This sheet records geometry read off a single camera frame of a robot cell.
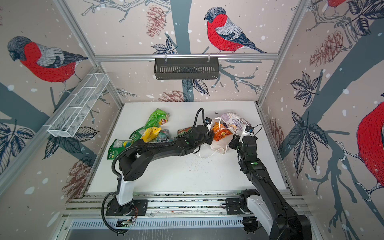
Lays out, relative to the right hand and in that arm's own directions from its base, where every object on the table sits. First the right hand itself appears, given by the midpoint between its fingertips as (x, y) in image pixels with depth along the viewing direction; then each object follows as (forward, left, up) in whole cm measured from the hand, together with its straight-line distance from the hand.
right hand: (233, 136), depth 82 cm
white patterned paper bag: (+8, -1, +2) cm, 8 cm away
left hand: (+4, +11, -1) cm, 11 cm away
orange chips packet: (+2, +7, -1) cm, 8 cm away
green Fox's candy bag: (-3, +72, -10) cm, 73 cm away
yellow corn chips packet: (+2, +50, -4) cm, 50 cm away
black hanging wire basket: (+49, +31, +13) cm, 59 cm away
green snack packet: (+17, +48, -4) cm, 51 cm away
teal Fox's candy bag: (+4, +43, -8) cm, 44 cm away
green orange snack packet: (+5, +62, -10) cm, 63 cm away
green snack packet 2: (+9, +32, -10) cm, 34 cm away
